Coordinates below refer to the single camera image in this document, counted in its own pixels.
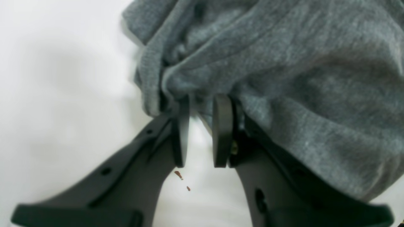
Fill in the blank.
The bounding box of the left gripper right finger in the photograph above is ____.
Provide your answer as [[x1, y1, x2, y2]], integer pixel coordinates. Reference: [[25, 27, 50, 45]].
[[212, 94, 394, 227]]

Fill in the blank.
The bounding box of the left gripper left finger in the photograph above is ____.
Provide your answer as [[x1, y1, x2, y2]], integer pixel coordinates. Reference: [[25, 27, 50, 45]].
[[11, 96, 190, 227]]

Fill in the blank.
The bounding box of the grey t-shirt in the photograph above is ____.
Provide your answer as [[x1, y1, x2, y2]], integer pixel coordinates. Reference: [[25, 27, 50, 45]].
[[122, 0, 404, 201]]

